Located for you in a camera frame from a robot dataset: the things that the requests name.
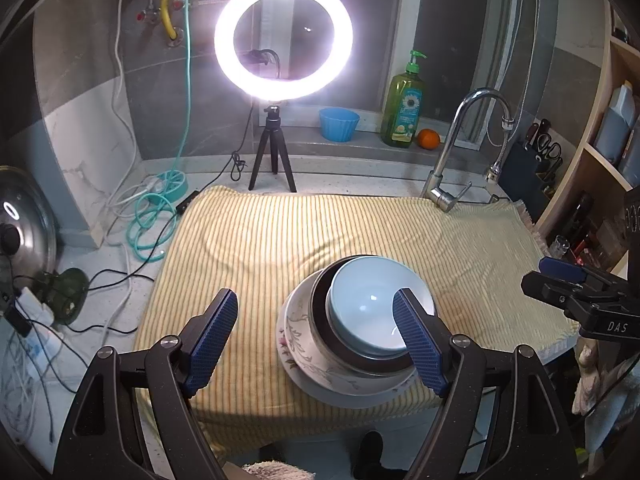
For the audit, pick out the wooden shelf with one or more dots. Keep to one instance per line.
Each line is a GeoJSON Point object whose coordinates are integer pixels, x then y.
{"type": "Point", "coordinates": [575, 180]}

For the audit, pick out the green dish soap bottle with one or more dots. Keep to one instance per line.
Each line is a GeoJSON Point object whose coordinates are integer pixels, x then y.
{"type": "Point", "coordinates": [402, 110]}

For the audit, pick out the grey plastic jug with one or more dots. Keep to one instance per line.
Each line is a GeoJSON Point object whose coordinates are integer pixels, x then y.
{"type": "Point", "coordinates": [617, 120]}

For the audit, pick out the dark green round object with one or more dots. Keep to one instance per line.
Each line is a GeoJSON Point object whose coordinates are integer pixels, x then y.
{"type": "Point", "coordinates": [67, 295]}

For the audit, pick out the white power adapter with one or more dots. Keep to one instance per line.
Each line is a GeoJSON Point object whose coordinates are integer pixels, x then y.
{"type": "Point", "coordinates": [35, 307]}

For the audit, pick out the deep floral plate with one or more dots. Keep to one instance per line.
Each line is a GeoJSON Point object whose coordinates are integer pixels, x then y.
{"type": "Point", "coordinates": [295, 345]}

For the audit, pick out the blue ribbed cup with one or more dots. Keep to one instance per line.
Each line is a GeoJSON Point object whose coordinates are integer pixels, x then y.
{"type": "Point", "coordinates": [340, 125]}

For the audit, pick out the gold steel bowl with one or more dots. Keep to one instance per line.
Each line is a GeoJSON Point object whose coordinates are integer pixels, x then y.
{"type": "Point", "coordinates": [345, 367]}

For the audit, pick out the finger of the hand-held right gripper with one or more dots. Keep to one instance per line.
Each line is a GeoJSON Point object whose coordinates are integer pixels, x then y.
{"type": "Point", "coordinates": [562, 269]}
{"type": "Point", "coordinates": [550, 292]}

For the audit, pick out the yellow striped towel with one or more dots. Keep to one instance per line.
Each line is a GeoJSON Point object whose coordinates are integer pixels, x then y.
{"type": "Point", "coordinates": [250, 240]}

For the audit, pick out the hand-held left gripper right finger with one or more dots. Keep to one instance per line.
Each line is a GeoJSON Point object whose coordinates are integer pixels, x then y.
{"type": "Point", "coordinates": [420, 340]}

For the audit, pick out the beige knit cloth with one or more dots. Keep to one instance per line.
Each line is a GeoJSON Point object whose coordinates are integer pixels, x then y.
{"type": "Point", "coordinates": [275, 471]}

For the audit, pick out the black tripod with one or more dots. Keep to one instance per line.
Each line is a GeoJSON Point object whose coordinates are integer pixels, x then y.
{"type": "Point", "coordinates": [272, 130]}

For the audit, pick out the dark knife block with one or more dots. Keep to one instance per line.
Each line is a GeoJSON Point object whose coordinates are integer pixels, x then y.
{"type": "Point", "coordinates": [520, 180]}

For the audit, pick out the flexible faucet sprayer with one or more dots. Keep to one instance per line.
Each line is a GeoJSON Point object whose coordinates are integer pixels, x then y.
{"type": "Point", "coordinates": [492, 172]}

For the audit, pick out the shallow floral plate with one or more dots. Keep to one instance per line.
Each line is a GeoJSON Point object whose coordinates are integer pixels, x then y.
{"type": "Point", "coordinates": [350, 400]}

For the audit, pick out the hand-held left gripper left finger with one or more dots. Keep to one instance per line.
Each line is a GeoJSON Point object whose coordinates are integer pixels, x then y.
{"type": "Point", "coordinates": [215, 340]}

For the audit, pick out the black scissors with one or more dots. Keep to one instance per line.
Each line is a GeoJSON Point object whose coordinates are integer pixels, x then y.
{"type": "Point", "coordinates": [552, 150]}

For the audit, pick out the window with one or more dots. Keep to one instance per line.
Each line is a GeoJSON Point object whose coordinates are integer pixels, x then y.
{"type": "Point", "coordinates": [450, 35]}

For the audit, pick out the dark bottle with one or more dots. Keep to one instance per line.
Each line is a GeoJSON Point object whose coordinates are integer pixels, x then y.
{"type": "Point", "coordinates": [580, 215]}

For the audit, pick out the chrome faucet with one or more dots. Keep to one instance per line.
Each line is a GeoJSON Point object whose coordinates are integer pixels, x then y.
{"type": "Point", "coordinates": [450, 145]}

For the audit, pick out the orange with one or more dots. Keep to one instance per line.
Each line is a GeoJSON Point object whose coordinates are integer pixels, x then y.
{"type": "Point", "coordinates": [429, 140]}

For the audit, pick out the small white plate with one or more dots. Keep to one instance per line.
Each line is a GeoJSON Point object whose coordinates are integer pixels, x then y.
{"type": "Point", "coordinates": [370, 305]}

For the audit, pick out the person's right forearm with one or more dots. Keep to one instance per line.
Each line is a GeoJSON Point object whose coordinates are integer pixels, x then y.
{"type": "Point", "coordinates": [615, 410]}

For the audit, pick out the clear glass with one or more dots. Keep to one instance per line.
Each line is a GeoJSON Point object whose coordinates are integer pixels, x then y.
{"type": "Point", "coordinates": [559, 247]}

